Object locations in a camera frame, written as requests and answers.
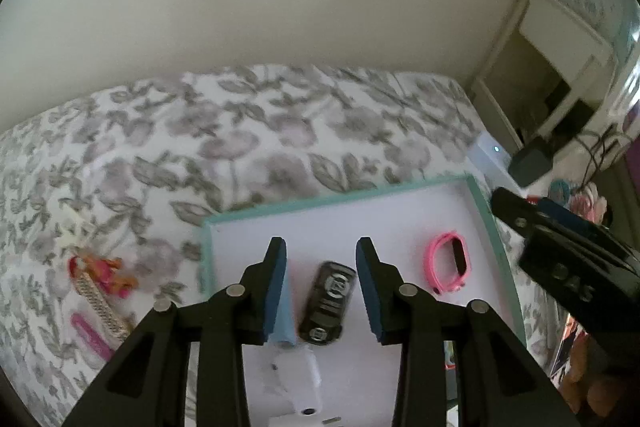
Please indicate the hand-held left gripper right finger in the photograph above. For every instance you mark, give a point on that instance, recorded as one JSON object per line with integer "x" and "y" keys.
{"x": 370, "y": 297}

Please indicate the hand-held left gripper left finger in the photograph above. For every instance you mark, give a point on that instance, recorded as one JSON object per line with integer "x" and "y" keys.
{"x": 274, "y": 292}

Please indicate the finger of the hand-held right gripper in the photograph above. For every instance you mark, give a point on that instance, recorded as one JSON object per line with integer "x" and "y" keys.
{"x": 575, "y": 219}
{"x": 517, "y": 209}

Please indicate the pink and blue block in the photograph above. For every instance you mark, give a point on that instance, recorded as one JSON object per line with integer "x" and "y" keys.
{"x": 287, "y": 322}

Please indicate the black toy car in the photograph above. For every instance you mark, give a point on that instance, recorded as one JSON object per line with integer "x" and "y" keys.
{"x": 327, "y": 302}

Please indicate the pink watch band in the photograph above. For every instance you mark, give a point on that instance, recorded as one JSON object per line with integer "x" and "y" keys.
{"x": 434, "y": 257}

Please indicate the teal rimmed white tray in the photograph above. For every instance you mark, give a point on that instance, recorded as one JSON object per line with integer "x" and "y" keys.
{"x": 380, "y": 217}

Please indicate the white charger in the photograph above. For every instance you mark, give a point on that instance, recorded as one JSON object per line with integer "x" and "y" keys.
{"x": 295, "y": 377}

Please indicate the black power adapter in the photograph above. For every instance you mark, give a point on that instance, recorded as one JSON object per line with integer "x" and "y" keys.
{"x": 530, "y": 162}

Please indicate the white power strip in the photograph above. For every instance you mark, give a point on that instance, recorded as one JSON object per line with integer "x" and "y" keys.
{"x": 492, "y": 157}

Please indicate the pink orange toy figure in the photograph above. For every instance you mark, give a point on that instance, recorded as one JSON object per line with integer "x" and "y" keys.
{"x": 107, "y": 272}

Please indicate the gold patterned harmonica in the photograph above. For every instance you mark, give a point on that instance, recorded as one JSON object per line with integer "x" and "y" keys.
{"x": 102, "y": 307}

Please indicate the grey floral blanket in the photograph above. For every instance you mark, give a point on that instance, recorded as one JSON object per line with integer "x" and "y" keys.
{"x": 200, "y": 132}

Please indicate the white nightstand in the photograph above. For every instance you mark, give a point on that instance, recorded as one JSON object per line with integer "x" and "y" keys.
{"x": 560, "y": 32}

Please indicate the purple plastic case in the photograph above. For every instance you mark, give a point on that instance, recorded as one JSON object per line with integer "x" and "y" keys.
{"x": 90, "y": 337}

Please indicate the white plastic clip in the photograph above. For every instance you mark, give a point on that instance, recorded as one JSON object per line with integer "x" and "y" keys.
{"x": 75, "y": 232}

